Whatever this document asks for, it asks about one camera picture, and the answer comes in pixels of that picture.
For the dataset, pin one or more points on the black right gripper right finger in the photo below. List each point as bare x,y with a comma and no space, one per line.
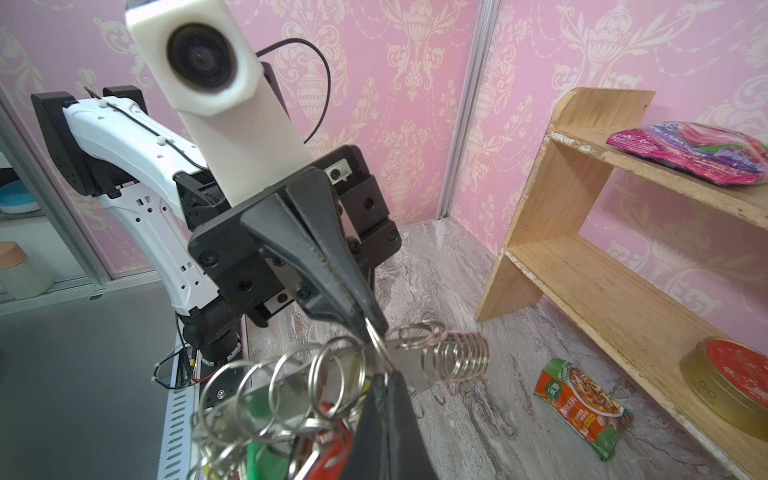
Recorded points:
406,453

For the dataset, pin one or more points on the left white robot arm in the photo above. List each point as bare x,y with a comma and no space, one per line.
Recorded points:
158,185

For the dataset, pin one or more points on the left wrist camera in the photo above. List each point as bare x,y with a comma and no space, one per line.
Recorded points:
212,78

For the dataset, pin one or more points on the round red gold tin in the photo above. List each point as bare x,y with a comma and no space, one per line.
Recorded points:
731,379

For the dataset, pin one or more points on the pink snack packet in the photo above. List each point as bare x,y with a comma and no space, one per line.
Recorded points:
713,154

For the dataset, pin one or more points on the wooden two-tier shelf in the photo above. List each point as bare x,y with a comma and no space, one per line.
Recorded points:
644,330

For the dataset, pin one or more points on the white bottle tan cap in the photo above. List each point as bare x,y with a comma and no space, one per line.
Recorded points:
21,277

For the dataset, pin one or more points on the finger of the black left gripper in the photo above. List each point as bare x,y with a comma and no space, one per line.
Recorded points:
297,222

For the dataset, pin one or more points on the blue bowl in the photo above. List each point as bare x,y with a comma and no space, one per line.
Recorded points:
15,198

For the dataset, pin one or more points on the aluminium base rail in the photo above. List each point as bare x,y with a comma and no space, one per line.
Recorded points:
187,381

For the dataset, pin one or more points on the green key tag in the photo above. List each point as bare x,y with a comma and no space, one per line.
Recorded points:
263,461

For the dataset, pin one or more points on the green orange snack packet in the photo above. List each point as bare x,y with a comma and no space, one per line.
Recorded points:
597,417

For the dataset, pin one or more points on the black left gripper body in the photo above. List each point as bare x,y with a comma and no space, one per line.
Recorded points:
247,279

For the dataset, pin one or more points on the aluminium corner post left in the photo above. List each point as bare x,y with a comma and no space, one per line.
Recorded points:
481,44

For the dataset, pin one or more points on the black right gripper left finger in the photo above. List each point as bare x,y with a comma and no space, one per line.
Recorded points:
368,456

